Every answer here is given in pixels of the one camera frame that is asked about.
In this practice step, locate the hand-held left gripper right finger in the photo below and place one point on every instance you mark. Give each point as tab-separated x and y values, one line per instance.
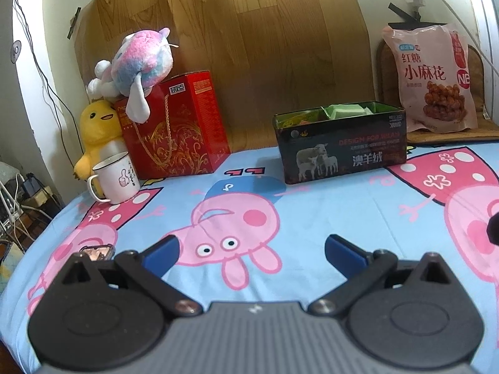
343	251

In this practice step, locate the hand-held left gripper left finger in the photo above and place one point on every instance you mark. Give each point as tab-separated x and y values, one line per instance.
161	251

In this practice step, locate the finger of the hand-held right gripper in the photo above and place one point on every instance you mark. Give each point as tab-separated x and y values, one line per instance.
494	230

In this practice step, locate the black tin box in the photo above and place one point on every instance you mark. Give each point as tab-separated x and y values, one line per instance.
339	156

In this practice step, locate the light green wafer packet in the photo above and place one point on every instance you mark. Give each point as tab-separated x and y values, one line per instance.
343	111

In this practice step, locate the printed cartoon pig blanket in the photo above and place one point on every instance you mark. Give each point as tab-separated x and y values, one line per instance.
312	210

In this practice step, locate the smartphone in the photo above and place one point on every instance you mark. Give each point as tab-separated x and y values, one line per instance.
97	252

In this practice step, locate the white enamel mug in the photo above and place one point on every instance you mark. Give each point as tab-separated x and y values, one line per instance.
117	179

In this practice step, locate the red gift box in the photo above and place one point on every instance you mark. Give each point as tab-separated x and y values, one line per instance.
183	132

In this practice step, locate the beige power strip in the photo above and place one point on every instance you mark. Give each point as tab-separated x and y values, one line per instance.
37	201

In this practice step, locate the yellow duck plush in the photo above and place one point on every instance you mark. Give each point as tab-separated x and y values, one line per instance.
97	124

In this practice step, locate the black charger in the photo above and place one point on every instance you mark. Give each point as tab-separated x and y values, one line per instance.
32	186

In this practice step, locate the large pink snack bag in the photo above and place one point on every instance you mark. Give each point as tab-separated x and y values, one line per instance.
429	78

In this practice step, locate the pastel plush toy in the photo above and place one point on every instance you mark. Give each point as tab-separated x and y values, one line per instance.
136	58

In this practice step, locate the black tape strip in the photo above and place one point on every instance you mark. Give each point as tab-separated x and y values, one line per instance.
401	11

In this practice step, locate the wood grain board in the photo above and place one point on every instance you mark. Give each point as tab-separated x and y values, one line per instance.
253	27

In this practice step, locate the round wall hook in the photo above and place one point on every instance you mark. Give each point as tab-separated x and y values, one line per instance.
15	51

